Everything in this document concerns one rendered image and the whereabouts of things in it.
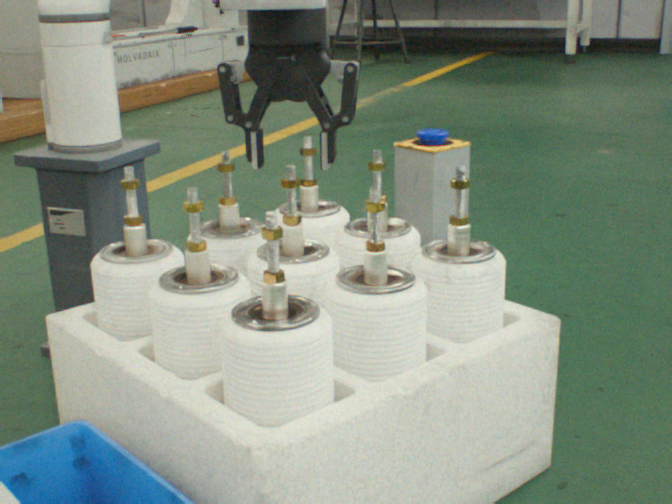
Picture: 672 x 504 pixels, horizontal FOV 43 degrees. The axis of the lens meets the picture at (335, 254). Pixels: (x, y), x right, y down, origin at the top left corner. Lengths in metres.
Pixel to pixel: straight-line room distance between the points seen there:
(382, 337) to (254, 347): 0.13
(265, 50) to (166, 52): 3.19
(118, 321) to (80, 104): 0.39
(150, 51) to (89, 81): 2.73
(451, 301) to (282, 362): 0.22
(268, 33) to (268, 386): 0.32
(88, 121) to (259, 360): 0.59
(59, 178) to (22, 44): 2.39
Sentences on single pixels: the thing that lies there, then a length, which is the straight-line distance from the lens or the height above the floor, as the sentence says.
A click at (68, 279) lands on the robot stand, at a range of 1.25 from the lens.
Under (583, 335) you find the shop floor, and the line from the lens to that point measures 1.34.
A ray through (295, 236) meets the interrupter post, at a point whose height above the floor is 0.27.
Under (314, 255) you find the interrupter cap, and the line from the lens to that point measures 0.86.
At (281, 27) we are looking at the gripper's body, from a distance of 0.80.
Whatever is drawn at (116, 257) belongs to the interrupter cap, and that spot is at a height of 0.25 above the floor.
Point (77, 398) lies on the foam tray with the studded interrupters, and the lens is 0.96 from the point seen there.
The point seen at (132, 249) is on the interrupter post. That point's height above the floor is 0.26.
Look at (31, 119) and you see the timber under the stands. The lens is 3.22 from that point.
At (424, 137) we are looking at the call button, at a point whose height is 0.32.
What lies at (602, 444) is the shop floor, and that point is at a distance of 1.06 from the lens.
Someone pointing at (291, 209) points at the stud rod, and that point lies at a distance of 0.87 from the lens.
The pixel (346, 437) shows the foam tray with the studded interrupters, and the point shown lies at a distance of 0.72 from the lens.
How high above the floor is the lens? 0.53
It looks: 18 degrees down
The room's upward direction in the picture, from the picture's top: 1 degrees counter-clockwise
